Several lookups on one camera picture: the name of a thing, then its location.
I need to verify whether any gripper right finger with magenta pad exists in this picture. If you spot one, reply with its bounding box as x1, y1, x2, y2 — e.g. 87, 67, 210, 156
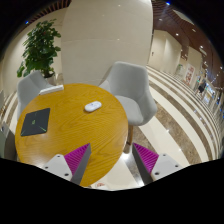
132, 143, 182, 184

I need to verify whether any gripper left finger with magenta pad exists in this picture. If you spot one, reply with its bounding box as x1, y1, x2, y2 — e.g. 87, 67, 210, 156
43, 144, 91, 185

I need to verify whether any white computer mouse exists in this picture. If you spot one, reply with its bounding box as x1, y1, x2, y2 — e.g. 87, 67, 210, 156
84, 101, 102, 112

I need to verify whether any round wooden table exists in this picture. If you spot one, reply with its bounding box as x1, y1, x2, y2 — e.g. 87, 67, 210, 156
15, 84, 128, 187

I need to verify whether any grey armchair right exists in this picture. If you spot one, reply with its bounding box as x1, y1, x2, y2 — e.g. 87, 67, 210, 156
100, 61, 157, 145

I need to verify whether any grey armchair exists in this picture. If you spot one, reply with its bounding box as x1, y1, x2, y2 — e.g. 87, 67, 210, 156
100, 61, 157, 145
17, 71, 51, 117

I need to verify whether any grey armchair left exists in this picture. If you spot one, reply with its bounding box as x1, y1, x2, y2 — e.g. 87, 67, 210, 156
17, 71, 51, 117

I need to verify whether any person in dark clothes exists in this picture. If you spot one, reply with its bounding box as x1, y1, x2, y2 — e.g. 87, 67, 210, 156
198, 78, 206, 95

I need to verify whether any red white poster stand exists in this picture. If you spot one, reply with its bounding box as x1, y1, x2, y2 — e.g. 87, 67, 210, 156
184, 64, 195, 85

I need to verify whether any green potted plant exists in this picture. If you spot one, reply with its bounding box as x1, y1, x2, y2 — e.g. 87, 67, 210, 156
17, 19, 61, 78

